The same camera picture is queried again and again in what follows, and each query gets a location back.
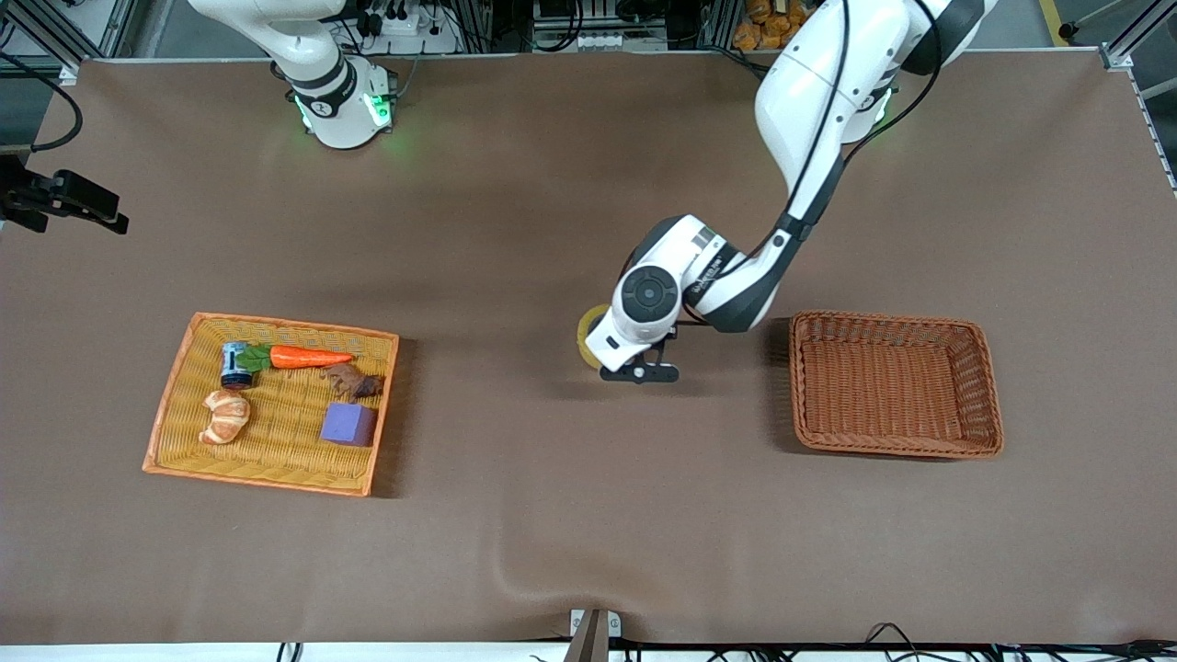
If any yellow tape roll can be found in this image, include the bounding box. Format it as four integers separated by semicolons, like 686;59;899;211
576;302;615;367

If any brown table cover sheet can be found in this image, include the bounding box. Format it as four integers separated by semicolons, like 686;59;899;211
0;51;1177;645

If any small blue white can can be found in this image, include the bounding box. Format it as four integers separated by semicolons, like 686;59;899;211
220;342;252;391

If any toy croissant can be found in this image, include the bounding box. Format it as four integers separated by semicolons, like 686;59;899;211
199;389;252;447

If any brown wicker basket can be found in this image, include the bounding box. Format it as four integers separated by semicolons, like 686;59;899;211
788;310;1004;460

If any orange toy carrot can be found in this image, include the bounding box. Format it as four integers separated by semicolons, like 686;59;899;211
237;344;356;374

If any yellow wicker tray orange rim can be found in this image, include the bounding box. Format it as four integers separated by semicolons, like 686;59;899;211
143;312;400;497

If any brown toy animal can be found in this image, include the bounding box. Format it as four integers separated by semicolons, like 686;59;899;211
323;362;386;404

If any purple cube block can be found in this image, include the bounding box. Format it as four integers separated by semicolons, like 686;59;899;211
320;402;380;449

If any bag of orange bread rolls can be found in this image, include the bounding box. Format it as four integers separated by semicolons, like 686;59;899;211
732;0;815;52

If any white power strip with plugs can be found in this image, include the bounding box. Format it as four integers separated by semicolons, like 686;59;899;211
352;0;463;57

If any aluminium frame profile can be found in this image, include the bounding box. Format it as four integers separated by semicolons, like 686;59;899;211
1099;0;1177;196
0;0;141;86

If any metal table edge bracket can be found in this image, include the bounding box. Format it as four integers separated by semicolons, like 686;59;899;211
567;608;623;662

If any looped black floor cable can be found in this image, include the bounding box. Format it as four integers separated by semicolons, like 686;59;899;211
860;622;1177;662

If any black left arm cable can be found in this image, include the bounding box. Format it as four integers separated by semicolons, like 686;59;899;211
685;0;947;304

